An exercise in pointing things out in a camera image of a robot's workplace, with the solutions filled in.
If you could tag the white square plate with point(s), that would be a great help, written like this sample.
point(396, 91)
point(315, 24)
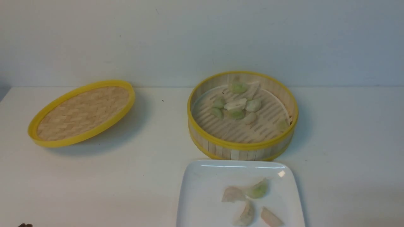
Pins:
point(204, 183)

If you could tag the green dumpling on plate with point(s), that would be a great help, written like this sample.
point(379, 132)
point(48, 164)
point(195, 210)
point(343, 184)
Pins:
point(258, 190)

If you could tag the pale dumpling on plate bottom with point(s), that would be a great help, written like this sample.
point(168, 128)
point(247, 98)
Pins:
point(246, 218)

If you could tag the white dumpling in steamer centre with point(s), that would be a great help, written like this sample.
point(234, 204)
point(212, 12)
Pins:
point(239, 104)

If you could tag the yellow rimmed bamboo steamer basket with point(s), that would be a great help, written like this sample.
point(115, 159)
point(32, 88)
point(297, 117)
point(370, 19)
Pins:
point(231, 139)

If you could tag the green dumpling at steamer back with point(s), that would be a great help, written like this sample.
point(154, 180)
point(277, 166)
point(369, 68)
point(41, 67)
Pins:
point(238, 87)

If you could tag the pale green dumpling steamer centre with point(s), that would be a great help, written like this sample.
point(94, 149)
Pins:
point(253, 105)

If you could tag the white dumpling at steamer back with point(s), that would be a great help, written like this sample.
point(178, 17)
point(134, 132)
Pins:
point(252, 90)

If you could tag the green dumpling steamer right edge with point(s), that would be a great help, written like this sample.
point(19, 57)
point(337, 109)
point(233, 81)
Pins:
point(283, 125)

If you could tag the yellow rimmed woven steamer lid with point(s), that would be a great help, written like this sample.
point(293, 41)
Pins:
point(81, 113)

